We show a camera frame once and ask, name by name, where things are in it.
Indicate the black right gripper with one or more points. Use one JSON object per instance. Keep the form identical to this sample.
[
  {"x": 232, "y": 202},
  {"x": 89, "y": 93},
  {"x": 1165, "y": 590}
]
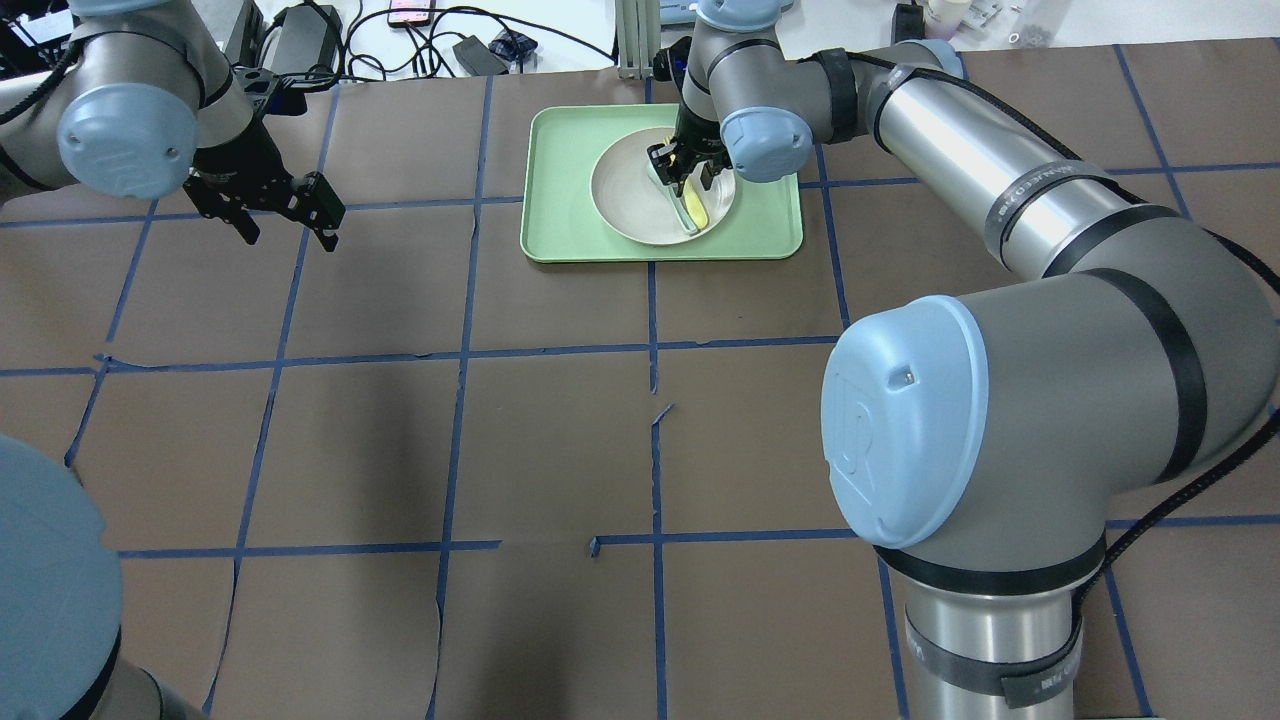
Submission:
[{"x": 691, "y": 139}]

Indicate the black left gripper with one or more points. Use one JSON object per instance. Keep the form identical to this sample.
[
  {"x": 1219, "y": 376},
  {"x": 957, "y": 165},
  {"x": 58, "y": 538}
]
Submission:
[{"x": 243, "y": 159}]

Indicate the yellow plastic fork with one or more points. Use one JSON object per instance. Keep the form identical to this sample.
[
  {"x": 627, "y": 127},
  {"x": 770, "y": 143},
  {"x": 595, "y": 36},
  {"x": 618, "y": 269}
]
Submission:
[{"x": 694, "y": 203}]

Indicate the white round plate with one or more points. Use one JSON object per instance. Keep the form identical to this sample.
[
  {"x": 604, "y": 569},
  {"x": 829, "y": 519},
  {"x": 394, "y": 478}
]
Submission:
[{"x": 629, "y": 202}]

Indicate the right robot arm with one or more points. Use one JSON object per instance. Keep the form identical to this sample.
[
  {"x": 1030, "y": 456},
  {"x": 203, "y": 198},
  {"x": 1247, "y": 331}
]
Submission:
[{"x": 1000, "y": 449}]

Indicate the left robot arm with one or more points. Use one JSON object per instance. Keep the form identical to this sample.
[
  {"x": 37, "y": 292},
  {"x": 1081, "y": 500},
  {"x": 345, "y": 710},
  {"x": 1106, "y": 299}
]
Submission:
[{"x": 142, "y": 104}]

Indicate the grey-green plastic spoon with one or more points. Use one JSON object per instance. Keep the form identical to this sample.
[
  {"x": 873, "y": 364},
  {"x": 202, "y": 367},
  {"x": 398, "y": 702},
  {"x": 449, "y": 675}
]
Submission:
[{"x": 687, "y": 223}]

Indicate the light green tray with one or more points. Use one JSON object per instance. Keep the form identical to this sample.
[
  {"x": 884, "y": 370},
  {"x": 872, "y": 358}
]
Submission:
[{"x": 588, "y": 198}]

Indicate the black power adapter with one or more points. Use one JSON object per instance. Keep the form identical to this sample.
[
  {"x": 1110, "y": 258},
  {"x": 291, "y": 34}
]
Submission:
[{"x": 307, "y": 40}]

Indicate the aluminium frame post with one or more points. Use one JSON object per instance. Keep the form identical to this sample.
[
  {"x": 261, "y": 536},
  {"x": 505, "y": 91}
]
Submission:
[{"x": 637, "y": 35}]

